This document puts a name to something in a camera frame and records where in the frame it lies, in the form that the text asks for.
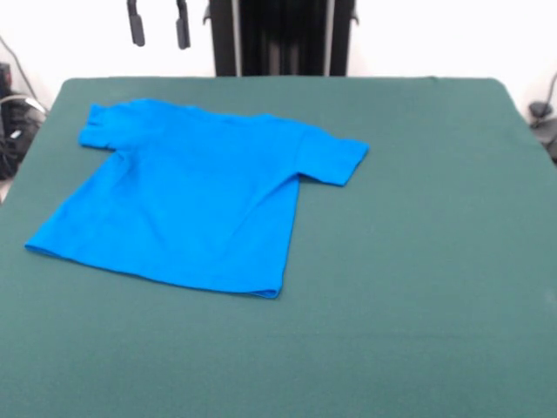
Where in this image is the thin black cable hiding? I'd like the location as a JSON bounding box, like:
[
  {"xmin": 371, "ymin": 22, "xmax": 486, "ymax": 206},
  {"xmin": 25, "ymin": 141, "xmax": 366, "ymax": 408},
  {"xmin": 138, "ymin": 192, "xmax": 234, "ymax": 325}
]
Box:
[{"xmin": 0, "ymin": 37, "xmax": 43, "ymax": 105}]

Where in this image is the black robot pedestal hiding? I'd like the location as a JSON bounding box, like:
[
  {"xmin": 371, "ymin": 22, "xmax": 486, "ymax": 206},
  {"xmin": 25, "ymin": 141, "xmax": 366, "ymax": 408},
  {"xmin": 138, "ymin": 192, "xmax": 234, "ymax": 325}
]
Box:
[{"xmin": 203, "ymin": 0, "xmax": 361, "ymax": 78}]

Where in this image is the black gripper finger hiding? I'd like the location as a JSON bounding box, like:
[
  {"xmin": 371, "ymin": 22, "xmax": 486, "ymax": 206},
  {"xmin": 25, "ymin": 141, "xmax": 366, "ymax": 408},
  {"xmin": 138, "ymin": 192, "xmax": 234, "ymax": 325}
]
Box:
[
  {"xmin": 175, "ymin": 0, "xmax": 191, "ymax": 50},
  {"xmin": 125, "ymin": 0, "xmax": 147, "ymax": 48}
]

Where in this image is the blue GAME print t-shirt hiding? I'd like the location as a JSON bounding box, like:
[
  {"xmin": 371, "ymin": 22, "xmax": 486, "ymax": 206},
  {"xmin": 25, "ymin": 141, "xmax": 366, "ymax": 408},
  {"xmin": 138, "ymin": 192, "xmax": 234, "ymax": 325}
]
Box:
[{"xmin": 23, "ymin": 98, "xmax": 372, "ymax": 301}]

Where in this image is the dark green table cloth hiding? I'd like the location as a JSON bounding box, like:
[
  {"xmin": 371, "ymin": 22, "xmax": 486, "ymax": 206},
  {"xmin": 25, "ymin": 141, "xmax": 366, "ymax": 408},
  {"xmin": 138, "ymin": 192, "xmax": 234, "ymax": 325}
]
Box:
[{"xmin": 0, "ymin": 76, "xmax": 557, "ymax": 418}]

